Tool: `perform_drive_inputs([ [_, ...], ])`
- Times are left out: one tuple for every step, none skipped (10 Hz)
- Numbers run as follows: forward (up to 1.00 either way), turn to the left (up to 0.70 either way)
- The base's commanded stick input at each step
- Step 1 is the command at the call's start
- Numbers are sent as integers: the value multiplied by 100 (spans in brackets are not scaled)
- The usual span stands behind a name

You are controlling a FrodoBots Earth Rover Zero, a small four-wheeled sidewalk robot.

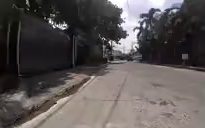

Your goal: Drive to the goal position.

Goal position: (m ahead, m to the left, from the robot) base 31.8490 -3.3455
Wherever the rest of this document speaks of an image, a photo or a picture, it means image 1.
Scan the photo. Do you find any row of trees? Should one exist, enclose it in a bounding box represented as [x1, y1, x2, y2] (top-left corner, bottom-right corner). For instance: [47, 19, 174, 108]
[9, 0, 129, 64]
[133, 0, 205, 66]

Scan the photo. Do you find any grey concrete road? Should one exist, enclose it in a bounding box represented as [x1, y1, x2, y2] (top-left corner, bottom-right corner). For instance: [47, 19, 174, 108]
[36, 60, 205, 128]

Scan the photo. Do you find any dark roadside gutter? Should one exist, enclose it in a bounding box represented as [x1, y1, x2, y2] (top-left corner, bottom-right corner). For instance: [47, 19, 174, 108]
[9, 76, 91, 128]

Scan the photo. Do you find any pale concrete kerb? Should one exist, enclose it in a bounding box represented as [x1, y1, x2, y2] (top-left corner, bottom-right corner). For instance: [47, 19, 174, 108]
[19, 75, 96, 128]

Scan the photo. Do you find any grey concrete sidewalk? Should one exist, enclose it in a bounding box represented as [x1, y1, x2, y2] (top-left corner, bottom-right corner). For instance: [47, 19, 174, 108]
[0, 64, 108, 128]

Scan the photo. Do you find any small white sign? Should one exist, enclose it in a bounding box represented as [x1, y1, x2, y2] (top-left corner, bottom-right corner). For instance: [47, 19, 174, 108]
[181, 53, 190, 66]

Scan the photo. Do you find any raised concrete kerb strip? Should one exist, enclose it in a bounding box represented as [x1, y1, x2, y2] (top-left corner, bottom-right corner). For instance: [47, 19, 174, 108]
[149, 62, 205, 74]

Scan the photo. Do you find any dark long wall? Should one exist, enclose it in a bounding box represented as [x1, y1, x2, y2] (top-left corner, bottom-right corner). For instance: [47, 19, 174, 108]
[0, 13, 91, 78]

